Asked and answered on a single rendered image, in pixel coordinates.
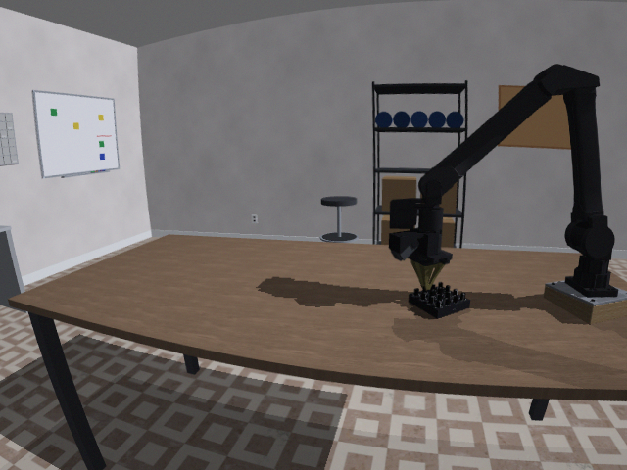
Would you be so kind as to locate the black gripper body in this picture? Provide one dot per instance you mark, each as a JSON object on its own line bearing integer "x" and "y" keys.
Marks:
{"x": 442, "y": 257}

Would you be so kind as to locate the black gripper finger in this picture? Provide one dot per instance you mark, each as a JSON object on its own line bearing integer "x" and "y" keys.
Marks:
{"x": 424, "y": 272}
{"x": 416, "y": 268}

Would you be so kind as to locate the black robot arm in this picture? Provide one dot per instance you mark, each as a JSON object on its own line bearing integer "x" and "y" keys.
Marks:
{"x": 592, "y": 236}

